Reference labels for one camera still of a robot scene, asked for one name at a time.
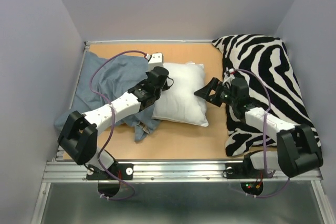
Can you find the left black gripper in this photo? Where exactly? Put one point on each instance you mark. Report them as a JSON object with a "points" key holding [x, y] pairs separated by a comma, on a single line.
{"points": [[166, 87]]}

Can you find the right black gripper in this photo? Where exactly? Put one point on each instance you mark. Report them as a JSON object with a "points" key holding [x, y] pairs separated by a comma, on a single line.
{"points": [[214, 84]]}

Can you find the white pillow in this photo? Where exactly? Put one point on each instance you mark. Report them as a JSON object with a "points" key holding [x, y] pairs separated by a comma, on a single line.
{"points": [[178, 103]]}

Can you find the blue pillowcase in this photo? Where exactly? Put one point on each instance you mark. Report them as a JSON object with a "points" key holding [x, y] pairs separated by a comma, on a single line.
{"points": [[113, 80]]}

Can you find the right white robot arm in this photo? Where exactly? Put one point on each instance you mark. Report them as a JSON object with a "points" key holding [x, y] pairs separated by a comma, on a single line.
{"points": [[297, 150]]}

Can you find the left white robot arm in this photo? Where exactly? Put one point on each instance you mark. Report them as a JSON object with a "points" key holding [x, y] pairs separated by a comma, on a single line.
{"points": [[80, 132]]}

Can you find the zebra print pillow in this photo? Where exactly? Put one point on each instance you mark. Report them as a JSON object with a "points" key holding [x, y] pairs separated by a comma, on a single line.
{"points": [[263, 62]]}

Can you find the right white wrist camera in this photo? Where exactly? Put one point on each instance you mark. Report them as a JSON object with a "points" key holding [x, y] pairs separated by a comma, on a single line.
{"points": [[228, 74]]}

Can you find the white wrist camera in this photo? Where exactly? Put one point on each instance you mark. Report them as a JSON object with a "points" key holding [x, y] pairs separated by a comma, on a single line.
{"points": [[228, 74], [154, 60]]}

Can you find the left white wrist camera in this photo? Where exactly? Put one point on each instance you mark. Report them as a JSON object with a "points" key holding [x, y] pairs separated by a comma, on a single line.
{"points": [[154, 60]]}

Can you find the aluminium front rail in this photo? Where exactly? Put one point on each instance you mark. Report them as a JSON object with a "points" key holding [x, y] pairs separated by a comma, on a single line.
{"points": [[163, 171]]}

